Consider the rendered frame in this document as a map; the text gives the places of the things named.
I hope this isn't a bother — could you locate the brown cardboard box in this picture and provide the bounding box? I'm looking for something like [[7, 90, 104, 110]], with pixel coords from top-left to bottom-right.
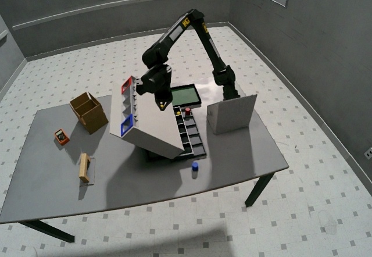
[[70, 92, 109, 134]]

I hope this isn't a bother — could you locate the orange pocket multimeter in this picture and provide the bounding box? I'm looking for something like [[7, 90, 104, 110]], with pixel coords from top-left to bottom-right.
[[54, 129, 70, 145]]

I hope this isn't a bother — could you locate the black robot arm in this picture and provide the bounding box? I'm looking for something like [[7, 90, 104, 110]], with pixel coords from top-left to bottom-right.
[[136, 9, 241, 101]]

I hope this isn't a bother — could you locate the green tray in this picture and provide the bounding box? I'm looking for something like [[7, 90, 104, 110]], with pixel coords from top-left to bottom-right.
[[170, 84, 201, 108]]

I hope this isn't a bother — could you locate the blue round cap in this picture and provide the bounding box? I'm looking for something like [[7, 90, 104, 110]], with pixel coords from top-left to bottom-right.
[[192, 162, 199, 171]]

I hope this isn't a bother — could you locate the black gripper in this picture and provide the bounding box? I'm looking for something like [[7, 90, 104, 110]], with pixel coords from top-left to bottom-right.
[[154, 81, 173, 111]]

